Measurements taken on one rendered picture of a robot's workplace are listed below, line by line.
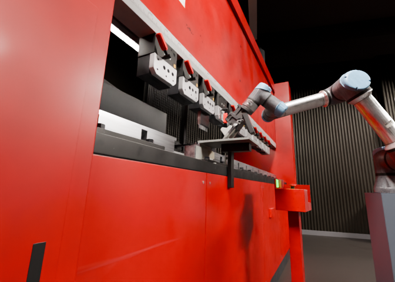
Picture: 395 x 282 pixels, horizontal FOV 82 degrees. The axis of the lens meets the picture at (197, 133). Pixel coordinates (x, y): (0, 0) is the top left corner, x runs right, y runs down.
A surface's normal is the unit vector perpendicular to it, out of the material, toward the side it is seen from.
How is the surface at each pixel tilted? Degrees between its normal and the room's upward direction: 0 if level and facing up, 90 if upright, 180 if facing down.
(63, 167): 90
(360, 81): 84
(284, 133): 90
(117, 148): 90
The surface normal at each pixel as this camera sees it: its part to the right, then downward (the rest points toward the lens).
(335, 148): -0.25, -0.23
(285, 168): -0.47, -0.22
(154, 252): 0.88, -0.08
